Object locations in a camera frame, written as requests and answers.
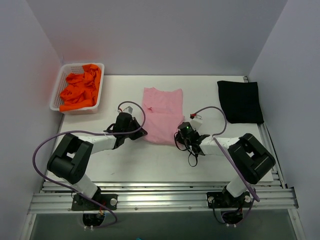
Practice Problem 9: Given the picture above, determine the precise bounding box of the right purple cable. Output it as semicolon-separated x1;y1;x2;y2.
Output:
194;106;261;226

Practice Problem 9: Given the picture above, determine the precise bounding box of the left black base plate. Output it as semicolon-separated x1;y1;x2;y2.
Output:
71;193;118;211

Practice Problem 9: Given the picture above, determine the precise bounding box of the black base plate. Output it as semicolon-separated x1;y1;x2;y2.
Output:
206;191;252;209
71;193;118;211

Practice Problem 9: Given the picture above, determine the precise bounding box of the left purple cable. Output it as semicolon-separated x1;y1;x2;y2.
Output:
32;100;147;229

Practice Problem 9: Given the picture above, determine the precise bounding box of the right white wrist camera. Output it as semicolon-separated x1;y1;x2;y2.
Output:
190;113;203;131

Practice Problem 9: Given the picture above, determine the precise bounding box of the pink t-shirt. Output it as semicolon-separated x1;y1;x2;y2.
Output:
142;87;185;145

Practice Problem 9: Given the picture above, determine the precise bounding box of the black thin cable loop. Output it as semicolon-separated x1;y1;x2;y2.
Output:
174;132;201;168

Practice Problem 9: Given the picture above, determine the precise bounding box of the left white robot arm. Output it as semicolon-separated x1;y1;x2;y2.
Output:
47;112;148;210

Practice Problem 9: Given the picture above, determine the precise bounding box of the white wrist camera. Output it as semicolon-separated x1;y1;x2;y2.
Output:
190;113;203;131
117;106;133;115

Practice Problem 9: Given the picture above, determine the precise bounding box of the orange crumpled t-shirt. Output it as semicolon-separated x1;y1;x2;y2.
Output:
59;64;102;112

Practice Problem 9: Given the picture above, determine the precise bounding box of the purple cable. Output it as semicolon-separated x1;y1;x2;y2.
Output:
32;100;147;229
194;106;261;226

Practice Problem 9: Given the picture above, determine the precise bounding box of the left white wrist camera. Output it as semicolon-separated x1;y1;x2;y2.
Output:
117;106;133;115

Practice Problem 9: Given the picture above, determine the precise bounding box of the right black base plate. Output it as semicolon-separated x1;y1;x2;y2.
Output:
206;191;252;209

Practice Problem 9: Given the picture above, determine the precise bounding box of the black folded t-shirt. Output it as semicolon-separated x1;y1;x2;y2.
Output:
217;80;264;124

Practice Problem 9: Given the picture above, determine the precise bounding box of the white plastic basket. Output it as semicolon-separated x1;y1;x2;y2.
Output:
49;63;105;115

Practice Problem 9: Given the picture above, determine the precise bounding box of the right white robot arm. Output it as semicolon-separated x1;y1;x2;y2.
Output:
174;122;276;207

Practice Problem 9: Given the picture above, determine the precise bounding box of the aluminium rail frame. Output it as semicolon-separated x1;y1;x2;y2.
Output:
19;76;307;240

